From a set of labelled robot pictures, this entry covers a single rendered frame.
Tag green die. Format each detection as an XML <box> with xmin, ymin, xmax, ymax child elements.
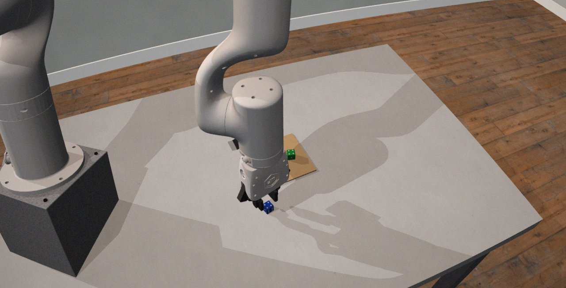
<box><xmin>287</xmin><ymin>149</ymin><xmax>295</xmax><ymax>160</ymax></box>

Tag tan square mat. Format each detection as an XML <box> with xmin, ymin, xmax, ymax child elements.
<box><xmin>283</xmin><ymin>133</ymin><xmax>316</xmax><ymax>182</ymax></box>

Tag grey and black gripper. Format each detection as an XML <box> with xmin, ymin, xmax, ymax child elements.
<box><xmin>237</xmin><ymin>148</ymin><xmax>290</xmax><ymax>211</ymax></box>

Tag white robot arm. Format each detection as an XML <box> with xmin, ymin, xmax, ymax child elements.
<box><xmin>0</xmin><ymin>0</ymin><xmax>291</xmax><ymax>195</ymax></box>

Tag blue die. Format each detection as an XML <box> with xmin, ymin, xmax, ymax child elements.
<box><xmin>264</xmin><ymin>201</ymin><xmax>274</xmax><ymax>214</ymax></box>

